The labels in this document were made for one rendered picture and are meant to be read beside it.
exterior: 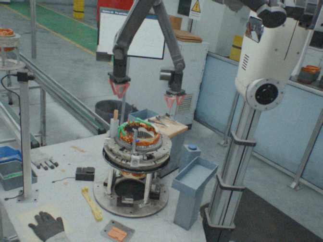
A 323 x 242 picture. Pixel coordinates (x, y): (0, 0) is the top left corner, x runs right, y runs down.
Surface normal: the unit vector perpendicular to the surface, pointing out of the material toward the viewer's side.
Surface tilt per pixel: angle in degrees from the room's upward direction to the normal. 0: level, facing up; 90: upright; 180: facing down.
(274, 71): 109
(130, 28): 128
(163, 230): 0
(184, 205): 90
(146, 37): 83
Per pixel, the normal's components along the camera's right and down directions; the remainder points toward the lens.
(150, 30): 0.23, 0.32
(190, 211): -0.51, 0.29
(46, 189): 0.15, -0.90
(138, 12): -0.11, 0.88
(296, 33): 0.04, 0.42
